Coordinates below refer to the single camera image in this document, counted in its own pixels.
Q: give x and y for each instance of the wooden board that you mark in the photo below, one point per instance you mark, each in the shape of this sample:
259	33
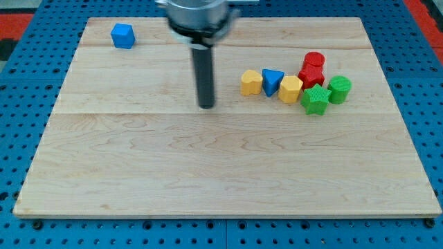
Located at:
127	140

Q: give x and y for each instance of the yellow heart block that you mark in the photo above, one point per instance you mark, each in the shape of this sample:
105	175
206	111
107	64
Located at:
251	83

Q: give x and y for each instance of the green star block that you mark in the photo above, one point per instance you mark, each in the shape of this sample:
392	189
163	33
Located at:
315	100

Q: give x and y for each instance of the red cylinder block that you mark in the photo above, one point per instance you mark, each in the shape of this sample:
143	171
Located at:
314	59

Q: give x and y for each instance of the red star block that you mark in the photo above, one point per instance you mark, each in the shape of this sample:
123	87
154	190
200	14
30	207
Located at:
310	76

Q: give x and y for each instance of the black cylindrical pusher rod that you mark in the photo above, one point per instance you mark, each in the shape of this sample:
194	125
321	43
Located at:
202	60

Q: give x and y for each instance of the blue cube block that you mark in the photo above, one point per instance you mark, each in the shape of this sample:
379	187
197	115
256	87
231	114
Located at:
123	36

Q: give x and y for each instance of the yellow pentagon block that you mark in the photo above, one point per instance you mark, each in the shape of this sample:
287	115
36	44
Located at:
290	88

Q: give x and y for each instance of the blue triangle block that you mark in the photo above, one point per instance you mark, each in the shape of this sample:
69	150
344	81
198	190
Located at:
271	81

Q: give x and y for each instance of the green cylinder block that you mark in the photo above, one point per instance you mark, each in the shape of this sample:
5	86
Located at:
339	86

